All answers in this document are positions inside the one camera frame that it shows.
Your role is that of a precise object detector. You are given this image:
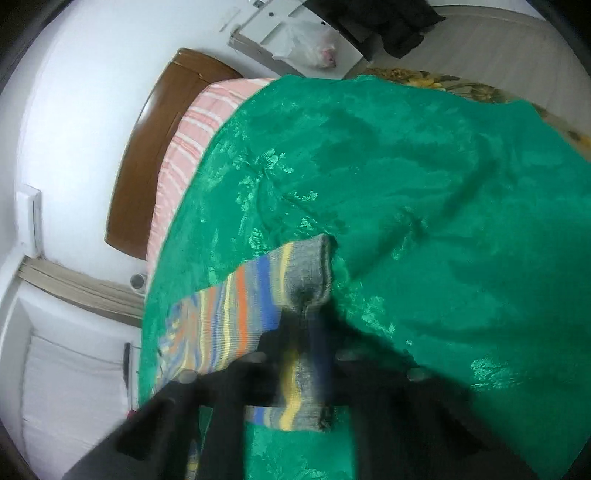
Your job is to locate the striped knit sweater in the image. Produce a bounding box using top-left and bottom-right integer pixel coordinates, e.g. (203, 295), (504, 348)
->
(151, 234), (332, 432)

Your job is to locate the beige curtain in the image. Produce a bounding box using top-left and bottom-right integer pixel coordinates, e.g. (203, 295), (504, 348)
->
(18, 257), (144, 319)

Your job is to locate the green bed blanket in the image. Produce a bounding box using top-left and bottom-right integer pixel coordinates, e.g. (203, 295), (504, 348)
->
(139, 76), (590, 479)

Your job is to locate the pink striped bed sheet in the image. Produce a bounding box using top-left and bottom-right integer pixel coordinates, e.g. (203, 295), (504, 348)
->
(146, 78), (273, 277)

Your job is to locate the brown wooden headboard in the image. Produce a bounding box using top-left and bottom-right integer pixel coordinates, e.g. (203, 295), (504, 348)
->
(105, 48), (242, 260)

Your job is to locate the white plastic bag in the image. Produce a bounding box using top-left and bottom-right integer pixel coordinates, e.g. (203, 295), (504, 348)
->
(271, 21), (339, 70)

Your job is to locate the white desk with drawer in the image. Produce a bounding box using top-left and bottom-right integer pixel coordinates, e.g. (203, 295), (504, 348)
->
(228, 1), (363, 80)

